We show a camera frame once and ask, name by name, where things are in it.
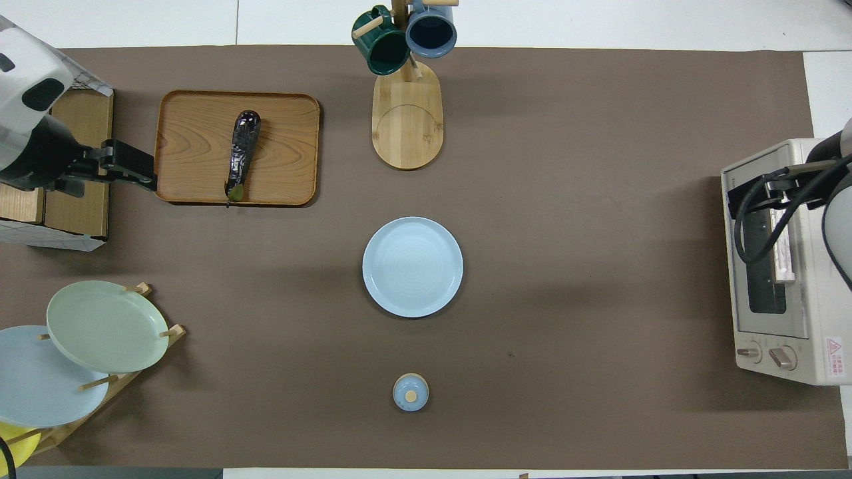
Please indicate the brown table mat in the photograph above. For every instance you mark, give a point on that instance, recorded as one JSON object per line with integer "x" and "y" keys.
{"x": 566, "y": 199}

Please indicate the pale green plate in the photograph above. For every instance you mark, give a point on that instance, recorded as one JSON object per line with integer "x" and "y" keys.
{"x": 106, "y": 326}

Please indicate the dark green mug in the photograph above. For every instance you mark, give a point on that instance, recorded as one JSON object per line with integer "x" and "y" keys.
{"x": 386, "y": 50}

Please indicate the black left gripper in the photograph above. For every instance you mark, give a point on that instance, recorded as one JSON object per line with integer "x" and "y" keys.
{"x": 40, "y": 156}

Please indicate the blue mug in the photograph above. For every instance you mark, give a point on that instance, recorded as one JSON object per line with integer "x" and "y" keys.
{"x": 431, "y": 33}

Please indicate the light blue serving plate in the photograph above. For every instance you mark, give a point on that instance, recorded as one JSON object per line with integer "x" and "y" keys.
{"x": 413, "y": 266}

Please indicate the dark purple eggplant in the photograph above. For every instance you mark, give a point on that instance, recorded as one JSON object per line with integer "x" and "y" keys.
{"x": 243, "y": 146}

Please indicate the wooden mug tree stand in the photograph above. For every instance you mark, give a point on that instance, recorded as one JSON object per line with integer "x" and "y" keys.
{"x": 407, "y": 133}

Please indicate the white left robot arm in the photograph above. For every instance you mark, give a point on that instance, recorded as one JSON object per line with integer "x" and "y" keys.
{"x": 16, "y": 100}

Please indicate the light blue racked plate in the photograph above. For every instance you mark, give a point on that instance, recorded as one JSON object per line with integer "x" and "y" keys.
{"x": 40, "y": 386}

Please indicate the white grey patterned cloth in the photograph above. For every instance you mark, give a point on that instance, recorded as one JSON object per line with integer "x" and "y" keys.
{"x": 60, "y": 241}
{"x": 90, "y": 81}

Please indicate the wooden serving tray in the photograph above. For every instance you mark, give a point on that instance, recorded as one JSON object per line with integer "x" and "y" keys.
{"x": 286, "y": 153}

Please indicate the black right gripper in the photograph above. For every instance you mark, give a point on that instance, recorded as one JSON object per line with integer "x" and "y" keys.
{"x": 802, "y": 181}

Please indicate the wooden plate rack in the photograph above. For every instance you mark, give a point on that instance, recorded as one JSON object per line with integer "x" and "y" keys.
{"x": 120, "y": 386}

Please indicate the yellow plate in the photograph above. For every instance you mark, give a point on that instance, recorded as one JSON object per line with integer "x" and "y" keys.
{"x": 16, "y": 449}

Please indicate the white toaster oven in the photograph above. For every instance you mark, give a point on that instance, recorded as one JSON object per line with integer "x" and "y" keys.
{"x": 799, "y": 352}

